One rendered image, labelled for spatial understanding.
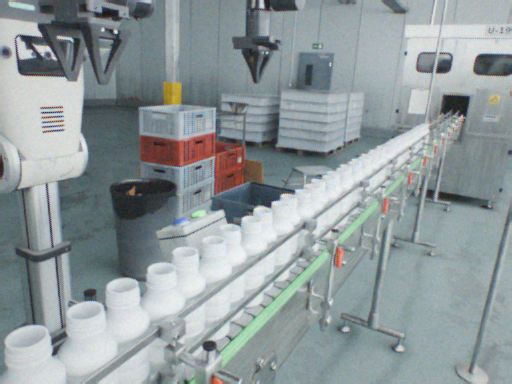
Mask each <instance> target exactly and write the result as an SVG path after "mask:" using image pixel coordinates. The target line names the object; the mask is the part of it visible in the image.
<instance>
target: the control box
mask: <svg viewBox="0 0 512 384"><path fill-rule="evenodd" d="M188 220H189V221H187V222H182V223H179V224H174V223H173V225H171V226H167V227H165V228H163V229H160V230H157V231H156V235H157V238H158V240H159V244H160V249H161V252H162V255H163V258H164V262H165V263H173V262H172V257H173V250H174V249H176V248H181V247H191V248H196V249H197V250H198V254H199V257H201V253H200V252H201V243H202V239H204V237H207V236H212V235H216V236H219V235H218V234H219V233H218V231H219V230H220V228H219V227H220V226H222V225H225V224H227V222H226V219H225V213H224V210H217V211H212V212H206V213H204V214H201V215H199V216H195V217H192V216H191V217H188Z"/></svg>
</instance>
